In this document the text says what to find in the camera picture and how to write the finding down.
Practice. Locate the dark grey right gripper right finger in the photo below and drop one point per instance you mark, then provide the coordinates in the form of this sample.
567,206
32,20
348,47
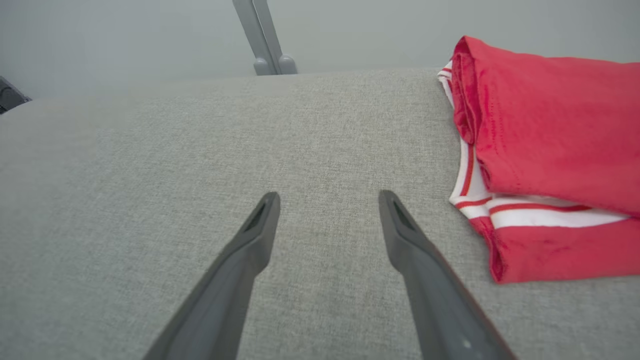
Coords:
430,290

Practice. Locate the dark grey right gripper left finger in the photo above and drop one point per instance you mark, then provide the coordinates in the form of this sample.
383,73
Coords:
235,275

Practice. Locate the red white basketball jersey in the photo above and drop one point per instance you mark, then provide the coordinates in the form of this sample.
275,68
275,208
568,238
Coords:
550,125

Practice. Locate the grey fabric sofa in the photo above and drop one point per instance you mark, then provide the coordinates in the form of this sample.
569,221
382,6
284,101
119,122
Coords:
325,150

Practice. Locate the dark grey floor fixture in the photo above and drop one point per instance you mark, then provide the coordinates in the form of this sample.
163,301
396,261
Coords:
11,97

